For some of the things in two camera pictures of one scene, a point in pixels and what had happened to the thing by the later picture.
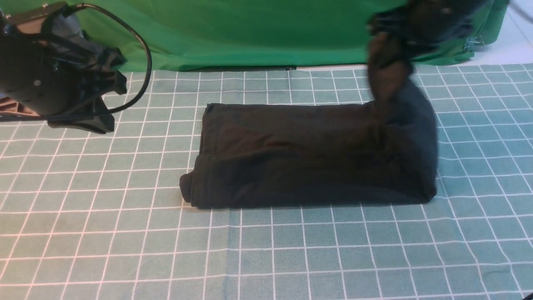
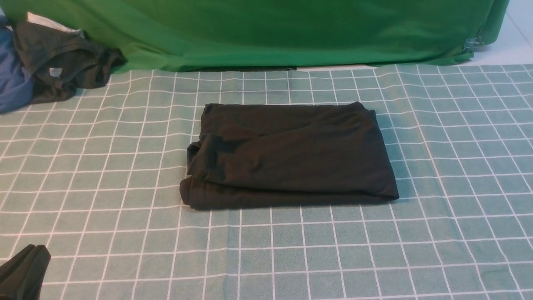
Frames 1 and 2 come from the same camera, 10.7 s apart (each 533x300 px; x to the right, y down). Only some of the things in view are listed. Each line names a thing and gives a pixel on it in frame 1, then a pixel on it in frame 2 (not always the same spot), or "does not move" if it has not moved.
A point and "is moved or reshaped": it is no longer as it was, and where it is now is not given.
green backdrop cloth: x=168 y=36 does not move
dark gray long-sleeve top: x=382 y=151 is moved or reshaped
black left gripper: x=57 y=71 → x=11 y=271
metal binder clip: x=473 y=43 does not move
